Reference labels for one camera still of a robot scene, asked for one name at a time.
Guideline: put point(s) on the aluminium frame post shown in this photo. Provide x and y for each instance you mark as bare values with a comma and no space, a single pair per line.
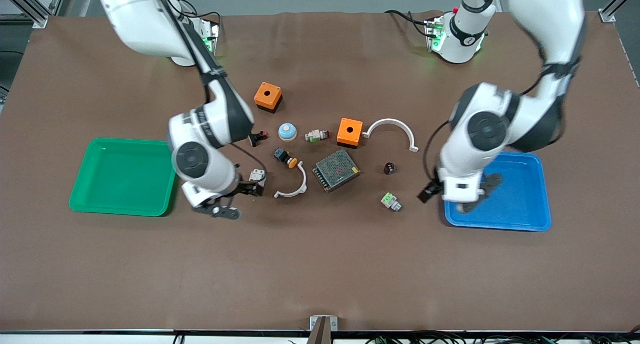
40,20
607,15

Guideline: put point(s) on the blue dome push button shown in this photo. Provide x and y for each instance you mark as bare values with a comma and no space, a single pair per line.
287,132

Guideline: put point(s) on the metal mesh power supply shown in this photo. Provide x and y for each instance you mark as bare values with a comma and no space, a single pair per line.
336,170

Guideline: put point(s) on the black red switch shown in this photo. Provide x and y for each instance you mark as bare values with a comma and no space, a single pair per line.
257,138

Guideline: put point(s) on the grey metal table bracket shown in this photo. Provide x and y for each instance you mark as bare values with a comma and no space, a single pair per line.
322,326

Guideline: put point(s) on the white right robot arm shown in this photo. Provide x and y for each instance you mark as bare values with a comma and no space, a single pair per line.
200,159

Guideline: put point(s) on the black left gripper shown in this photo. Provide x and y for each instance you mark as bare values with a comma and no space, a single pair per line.
428,192

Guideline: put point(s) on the green white contact block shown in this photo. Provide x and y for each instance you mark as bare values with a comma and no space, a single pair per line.
390,201

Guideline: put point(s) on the orange mushroom push button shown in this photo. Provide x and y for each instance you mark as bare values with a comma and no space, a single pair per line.
282,156

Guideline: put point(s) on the blue plastic tray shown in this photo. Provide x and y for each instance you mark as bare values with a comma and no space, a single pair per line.
520,194

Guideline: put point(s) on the brown table mat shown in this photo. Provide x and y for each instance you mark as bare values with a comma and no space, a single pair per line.
320,264

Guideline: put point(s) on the green plastic tray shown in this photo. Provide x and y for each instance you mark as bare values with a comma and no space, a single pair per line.
125,179

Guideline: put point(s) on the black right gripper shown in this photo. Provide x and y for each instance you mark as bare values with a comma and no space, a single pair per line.
244,187

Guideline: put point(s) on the white green red switch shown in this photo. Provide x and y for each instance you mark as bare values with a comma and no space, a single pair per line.
315,135

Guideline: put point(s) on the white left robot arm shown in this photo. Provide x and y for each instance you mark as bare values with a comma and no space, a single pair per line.
480,134

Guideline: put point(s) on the white circuit breaker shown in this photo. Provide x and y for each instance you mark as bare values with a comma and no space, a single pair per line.
257,174

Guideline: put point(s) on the orange button box black base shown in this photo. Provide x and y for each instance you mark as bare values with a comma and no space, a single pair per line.
350,130
267,94

